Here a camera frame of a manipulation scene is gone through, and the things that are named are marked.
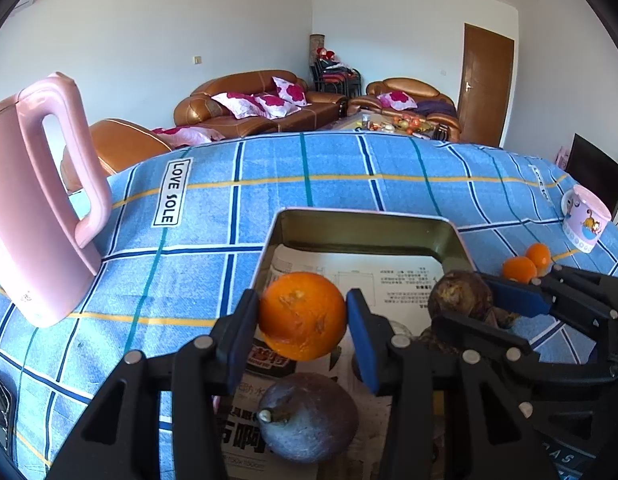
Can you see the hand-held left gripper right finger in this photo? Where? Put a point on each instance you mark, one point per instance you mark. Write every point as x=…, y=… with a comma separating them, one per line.
x=361, y=345

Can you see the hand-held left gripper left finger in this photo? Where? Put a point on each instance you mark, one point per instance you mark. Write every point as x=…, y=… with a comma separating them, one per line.
x=239, y=340

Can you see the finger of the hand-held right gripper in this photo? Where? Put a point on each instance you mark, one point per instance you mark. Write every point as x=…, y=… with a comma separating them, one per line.
x=479, y=334
x=519, y=296

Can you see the small orange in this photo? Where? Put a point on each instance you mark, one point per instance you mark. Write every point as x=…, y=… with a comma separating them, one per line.
x=540, y=254
x=520, y=268

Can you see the dark brown round fruit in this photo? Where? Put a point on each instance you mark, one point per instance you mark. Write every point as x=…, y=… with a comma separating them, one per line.
x=429, y=336
x=456, y=292

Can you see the large orange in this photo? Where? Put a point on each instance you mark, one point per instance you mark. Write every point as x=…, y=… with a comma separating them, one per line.
x=301, y=312

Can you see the large purple fruit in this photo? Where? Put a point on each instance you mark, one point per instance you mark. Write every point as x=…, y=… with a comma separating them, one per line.
x=314, y=420

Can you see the pink tin box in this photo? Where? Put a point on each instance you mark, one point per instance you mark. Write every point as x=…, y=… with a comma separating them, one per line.
x=364, y=230

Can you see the printed paper leaflet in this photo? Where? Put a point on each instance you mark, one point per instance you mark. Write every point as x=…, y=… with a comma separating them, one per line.
x=389, y=280

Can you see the pink cartoon cup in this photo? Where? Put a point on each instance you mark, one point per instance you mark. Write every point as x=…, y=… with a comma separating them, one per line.
x=586, y=215

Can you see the blue checked tablecloth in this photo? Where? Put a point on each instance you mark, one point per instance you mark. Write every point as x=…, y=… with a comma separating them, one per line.
x=214, y=220

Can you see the black television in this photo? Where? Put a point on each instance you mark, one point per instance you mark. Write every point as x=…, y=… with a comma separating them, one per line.
x=594, y=170

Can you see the purple blanket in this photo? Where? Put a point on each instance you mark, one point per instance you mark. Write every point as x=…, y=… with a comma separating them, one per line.
x=436, y=108

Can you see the plate of assorted fruit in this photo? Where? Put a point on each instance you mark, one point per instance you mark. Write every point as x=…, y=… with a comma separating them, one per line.
x=404, y=122

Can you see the brown wooden door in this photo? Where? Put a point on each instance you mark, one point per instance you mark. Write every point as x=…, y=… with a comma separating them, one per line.
x=486, y=85

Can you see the coffee table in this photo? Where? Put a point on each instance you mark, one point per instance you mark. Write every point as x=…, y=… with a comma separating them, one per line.
x=349, y=120

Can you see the orange leather armchair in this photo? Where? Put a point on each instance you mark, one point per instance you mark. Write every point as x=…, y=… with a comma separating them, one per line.
x=119, y=145

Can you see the white magenta flower pillow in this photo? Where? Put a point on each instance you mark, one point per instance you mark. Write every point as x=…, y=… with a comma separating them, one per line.
x=290, y=91
x=234, y=103
x=276, y=106
x=395, y=99

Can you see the brown leather two-seat sofa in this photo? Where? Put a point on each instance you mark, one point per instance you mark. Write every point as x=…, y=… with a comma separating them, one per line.
x=414, y=87

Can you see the pink electric kettle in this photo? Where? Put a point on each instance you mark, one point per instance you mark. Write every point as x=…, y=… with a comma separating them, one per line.
x=34, y=220

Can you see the brown leather three-seat sofa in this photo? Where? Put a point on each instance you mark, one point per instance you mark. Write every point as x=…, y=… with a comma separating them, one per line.
x=224, y=85

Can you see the stack of dark chairs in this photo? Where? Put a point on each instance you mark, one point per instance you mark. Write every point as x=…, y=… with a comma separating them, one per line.
x=334, y=79

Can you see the red plush toy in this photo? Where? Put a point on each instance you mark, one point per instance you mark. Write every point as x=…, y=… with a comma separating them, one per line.
x=325, y=53

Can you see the tall patterned floor vase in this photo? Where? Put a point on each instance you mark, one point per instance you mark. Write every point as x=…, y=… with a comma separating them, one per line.
x=316, y=45

